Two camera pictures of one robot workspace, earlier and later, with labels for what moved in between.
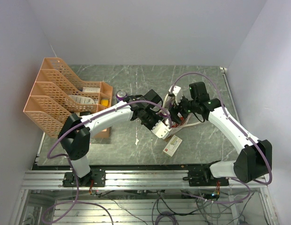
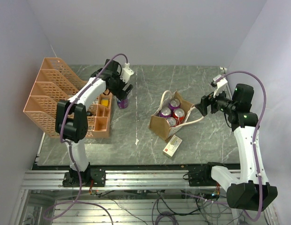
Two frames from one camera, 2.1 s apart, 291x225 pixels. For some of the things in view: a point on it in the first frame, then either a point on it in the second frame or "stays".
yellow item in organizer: [104, 102] stays
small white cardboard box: [172, 146] stays
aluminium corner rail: [223, 70] stays
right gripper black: [175, 109] -> [202, 106]
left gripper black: [158, 118] -> [120, 93]
